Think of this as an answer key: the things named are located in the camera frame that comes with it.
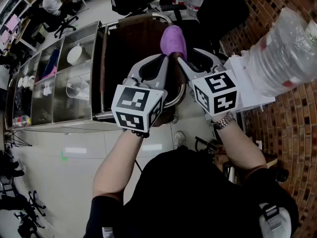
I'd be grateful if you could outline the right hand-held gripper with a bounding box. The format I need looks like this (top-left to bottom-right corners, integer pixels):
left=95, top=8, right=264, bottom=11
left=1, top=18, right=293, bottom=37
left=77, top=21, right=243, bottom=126
left=176, top=48, right=241, bottom=118

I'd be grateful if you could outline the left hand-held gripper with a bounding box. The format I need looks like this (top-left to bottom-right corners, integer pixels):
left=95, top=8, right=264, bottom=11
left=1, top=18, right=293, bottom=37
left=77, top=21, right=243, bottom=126
left=111, top=54, right=170, bottom=133

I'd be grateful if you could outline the brown laundry cart bin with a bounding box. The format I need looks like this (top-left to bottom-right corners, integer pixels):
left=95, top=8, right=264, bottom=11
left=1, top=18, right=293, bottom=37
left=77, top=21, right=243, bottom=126
left=99, top=15, right=188, bottom=127

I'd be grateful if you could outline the purple cloth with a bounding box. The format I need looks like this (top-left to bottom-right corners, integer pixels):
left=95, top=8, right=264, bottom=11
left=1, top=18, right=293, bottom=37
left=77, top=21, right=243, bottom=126
left=160, top=25, right=188, bottom=60

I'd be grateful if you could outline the person's left forearm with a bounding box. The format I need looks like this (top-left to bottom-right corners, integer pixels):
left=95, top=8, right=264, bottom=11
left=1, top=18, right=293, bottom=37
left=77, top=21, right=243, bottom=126
left=92, top=130, right=144, bottom=203

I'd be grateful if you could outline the person's right forearm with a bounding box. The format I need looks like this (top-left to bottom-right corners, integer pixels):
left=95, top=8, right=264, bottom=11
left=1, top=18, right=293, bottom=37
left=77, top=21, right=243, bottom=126
left=212, top=113, right=268, bottom=180

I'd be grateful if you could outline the steel compartment trolley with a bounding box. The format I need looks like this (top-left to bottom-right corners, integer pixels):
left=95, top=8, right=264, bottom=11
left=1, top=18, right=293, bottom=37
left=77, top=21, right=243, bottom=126
left=4, top=11, right=189, bottom=133

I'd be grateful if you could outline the black plastic bag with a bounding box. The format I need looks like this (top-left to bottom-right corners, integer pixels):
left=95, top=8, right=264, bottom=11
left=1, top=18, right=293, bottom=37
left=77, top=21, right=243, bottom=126
left=14, top=85, right=33, bottom=120

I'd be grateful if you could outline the white bucket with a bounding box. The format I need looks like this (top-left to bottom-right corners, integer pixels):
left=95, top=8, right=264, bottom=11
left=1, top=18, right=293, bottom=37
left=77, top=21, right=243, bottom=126
left=187, top=0, right=207, bottom=17

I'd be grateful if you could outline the white water dispenser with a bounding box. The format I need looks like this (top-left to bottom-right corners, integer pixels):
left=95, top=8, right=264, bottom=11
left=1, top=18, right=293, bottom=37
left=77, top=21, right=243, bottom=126
left=222, top=56, right=277, bottom=114

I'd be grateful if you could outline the silver wristwatch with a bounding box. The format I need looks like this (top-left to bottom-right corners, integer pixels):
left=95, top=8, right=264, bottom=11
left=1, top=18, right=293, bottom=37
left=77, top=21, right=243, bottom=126
left=211, top=112, right=235, bottom=130

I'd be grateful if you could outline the person's white shoe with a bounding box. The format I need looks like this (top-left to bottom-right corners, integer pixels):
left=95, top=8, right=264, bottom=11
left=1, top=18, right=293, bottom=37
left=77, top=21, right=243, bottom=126
left=173, top=130, right=186, bottom=150

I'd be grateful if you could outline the clear plastic pitcher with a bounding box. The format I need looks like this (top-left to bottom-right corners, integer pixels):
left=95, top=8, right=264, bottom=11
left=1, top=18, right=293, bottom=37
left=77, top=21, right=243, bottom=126
left=65, top=76, right=90, bottom=101

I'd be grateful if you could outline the large white cup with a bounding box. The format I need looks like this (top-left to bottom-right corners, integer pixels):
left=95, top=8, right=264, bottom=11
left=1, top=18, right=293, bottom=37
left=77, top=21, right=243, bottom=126
left=66, top=43, right=84, bottom=65

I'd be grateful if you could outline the clear water jug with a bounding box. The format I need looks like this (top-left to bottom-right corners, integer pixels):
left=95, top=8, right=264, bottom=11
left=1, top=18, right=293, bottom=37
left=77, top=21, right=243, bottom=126
left=244, top=7, right=317, bottom=98

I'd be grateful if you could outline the blue pink packet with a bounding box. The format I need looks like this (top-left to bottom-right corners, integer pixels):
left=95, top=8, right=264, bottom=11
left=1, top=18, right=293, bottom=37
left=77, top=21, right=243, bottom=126
left=41, top=48, right=60, bottom=80

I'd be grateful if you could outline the paper cup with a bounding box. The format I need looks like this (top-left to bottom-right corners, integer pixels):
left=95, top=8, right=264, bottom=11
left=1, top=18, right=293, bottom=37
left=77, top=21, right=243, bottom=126
left=305, top=19, right=317, bottom=50

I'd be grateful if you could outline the white mug blue stripe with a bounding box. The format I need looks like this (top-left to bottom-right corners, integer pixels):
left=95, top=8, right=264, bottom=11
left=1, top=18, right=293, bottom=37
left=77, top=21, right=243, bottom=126
left=23, top=75, right=36, bottom=88

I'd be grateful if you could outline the person's black shirt torso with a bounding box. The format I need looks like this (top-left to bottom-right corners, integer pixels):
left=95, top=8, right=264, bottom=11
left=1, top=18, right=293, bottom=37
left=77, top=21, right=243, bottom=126
left=84, top=145, right=300, bottom=238

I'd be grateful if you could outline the wooden top white desk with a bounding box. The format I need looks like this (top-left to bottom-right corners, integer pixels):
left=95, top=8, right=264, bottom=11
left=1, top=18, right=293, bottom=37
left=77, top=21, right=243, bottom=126
left=14, top=8, right=47, bottom=52

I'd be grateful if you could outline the red label bottle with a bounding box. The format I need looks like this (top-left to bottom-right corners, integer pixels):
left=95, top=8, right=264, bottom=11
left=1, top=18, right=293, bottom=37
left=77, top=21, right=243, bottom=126
left=12, top=115, right=32, bottom=128

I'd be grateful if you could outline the black round object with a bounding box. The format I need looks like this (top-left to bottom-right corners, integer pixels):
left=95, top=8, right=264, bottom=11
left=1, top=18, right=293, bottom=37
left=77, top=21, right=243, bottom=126
left=275, top=169, right=290, bottom=183

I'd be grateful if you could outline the pink lit monitor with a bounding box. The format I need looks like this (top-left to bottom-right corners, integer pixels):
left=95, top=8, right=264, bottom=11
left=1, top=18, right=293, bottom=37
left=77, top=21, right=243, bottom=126
left=4, top=13, right=22, bottom=31
left=0, top=30, right=11, bottom=45

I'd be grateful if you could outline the black bead bracelet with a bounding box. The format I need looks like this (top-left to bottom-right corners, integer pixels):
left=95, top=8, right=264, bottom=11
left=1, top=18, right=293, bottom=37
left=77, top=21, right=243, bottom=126
left=130, top=129, right=151, bottom=139

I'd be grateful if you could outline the black chest-mounted bracket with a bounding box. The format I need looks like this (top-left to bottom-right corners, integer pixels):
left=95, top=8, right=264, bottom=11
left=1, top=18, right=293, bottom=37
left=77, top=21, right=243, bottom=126
left=195, top=136, right=218, bottom=158

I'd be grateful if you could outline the grey shoulder strap pouch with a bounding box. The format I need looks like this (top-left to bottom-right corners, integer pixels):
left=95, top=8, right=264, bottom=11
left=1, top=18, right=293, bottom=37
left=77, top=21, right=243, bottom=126
left=259, top=202, right=293, bottom=238

